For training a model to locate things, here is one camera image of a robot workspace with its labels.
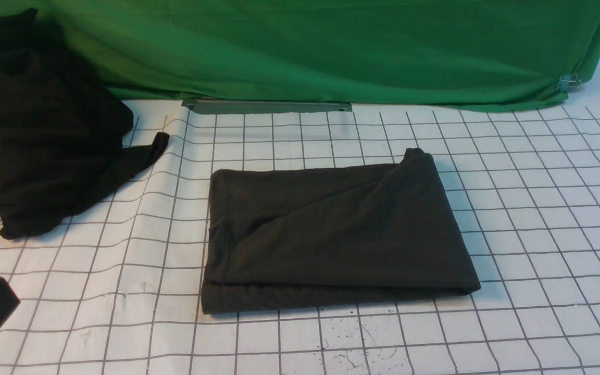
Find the green backdrop cloth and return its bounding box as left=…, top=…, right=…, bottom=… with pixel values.
left=0, top=1, right=600, bottom=113

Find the silver binder clip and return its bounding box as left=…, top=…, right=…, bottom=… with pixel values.
left=556, top=73, right=582, bottom=93

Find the gray long-sleeve top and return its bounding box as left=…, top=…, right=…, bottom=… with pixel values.
left=201, top=148, right=481, bottom=314

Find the gray metal strip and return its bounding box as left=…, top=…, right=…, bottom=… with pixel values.
left=182, top=99, right=352, bottom=116

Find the black clothes pile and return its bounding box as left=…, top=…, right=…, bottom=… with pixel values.
left=0, top=8, right=170, bottom=240

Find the white grid table mat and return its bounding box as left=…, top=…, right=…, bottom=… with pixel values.
left=0, top=62, right=600, bottom=374

